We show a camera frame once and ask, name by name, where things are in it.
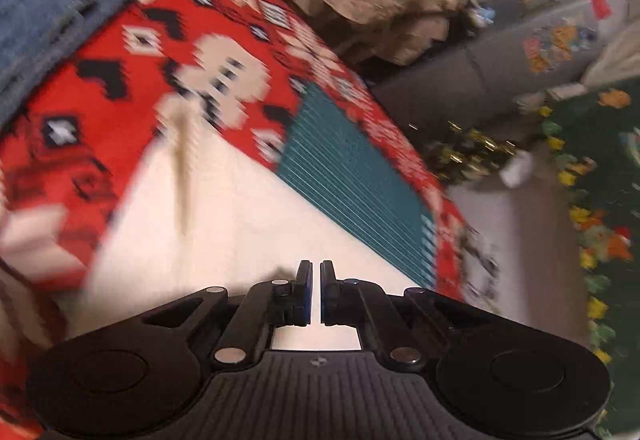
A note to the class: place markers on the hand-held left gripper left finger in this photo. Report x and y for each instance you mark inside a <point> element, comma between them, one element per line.
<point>307,292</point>

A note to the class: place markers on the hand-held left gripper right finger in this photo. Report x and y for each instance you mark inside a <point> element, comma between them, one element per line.
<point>325,292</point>

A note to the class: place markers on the white knit vest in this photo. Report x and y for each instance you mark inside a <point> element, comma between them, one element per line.
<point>225,245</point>

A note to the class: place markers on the green cutting mat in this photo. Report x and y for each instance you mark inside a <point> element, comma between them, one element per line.
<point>360,180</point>

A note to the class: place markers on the small Christmas tree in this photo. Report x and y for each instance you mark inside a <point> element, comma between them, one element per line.
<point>470,155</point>

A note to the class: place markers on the white hanging cloth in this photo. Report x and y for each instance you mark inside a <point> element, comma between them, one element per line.
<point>517,170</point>

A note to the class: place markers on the red patterned blanket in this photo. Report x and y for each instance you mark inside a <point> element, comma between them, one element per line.
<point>150,45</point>

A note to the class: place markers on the grey refrigerator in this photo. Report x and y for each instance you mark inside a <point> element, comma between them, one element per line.
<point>500,50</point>

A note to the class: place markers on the green Christmas banner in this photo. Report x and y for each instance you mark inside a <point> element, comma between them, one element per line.
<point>600,160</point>

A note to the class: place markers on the cluster of fridge stickers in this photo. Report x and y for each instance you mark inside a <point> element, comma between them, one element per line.
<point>555,43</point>

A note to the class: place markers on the blue jeans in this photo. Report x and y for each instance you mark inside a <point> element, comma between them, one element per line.
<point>45,10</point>

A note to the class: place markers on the red envelope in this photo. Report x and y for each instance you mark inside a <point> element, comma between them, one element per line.
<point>595,0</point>

